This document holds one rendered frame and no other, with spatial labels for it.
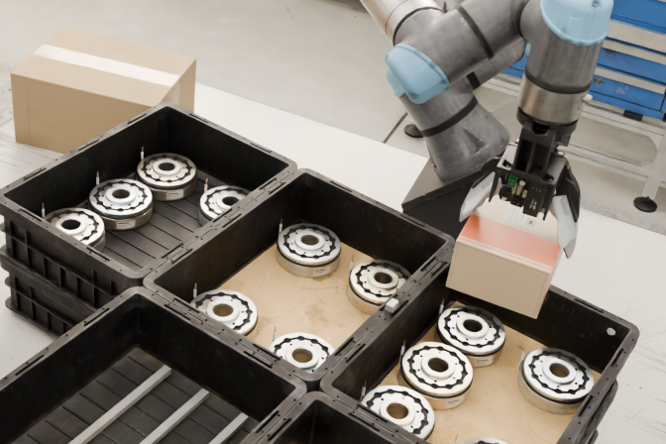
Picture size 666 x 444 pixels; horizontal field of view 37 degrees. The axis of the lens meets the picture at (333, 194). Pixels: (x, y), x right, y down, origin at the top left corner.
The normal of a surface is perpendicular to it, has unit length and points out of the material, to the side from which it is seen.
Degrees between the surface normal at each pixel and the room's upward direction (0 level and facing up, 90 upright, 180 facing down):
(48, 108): 90
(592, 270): 0
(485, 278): 90
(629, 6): 90
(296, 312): 0
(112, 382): 0
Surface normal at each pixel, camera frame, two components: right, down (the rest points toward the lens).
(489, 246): 0.11, -0.81
